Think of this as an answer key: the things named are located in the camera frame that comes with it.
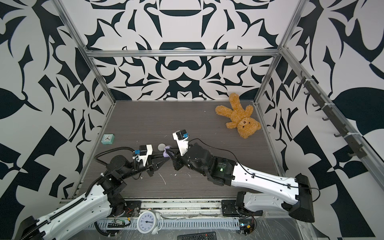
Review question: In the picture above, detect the white round alarm clock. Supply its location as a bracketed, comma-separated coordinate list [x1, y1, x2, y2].
[137, 211, 164, 235]

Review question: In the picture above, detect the purple earbud charging case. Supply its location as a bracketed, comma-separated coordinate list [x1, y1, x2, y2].
[163, 146, 172, 158]

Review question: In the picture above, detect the black remote control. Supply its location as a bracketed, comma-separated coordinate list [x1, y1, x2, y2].
[177, 232, 217, 240]

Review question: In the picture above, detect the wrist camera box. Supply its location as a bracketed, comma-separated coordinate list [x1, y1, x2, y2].
[133, 145, 153, 167]
[173, 130, 189, 156]

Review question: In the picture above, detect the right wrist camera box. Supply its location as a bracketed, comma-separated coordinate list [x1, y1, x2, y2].
[173, 130, 189, 156]

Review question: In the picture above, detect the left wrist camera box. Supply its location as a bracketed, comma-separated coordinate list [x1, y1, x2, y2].
[133, 145, 153, 167]

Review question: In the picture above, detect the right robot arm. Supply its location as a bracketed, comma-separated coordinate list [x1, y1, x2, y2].
[164, 143, 315, 223]

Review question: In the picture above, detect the black wall hook rail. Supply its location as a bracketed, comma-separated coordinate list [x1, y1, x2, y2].
[298, 76, 368, 159]

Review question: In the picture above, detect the green circuit board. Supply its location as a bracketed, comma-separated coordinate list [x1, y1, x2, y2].
[240, 223, 256, 236]

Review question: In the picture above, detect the brown teddy bear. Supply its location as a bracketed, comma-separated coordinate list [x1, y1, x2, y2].
[215, 93, 262, 139]

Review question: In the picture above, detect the white slotted cable duct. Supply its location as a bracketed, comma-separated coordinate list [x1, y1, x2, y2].
[98, 218, 241, 231]

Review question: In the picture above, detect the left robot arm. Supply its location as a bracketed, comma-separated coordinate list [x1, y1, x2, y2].
[16, 145, 175, 240]

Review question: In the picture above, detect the white earbud charging case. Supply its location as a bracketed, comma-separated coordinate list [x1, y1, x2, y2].
[158, 143, 166, 152]

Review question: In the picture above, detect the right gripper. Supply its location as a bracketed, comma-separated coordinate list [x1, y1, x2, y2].
[166, 145, 212, 177]

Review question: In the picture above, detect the small teal square clock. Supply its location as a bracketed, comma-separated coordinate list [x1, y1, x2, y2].
[101, 134, 115, 145]

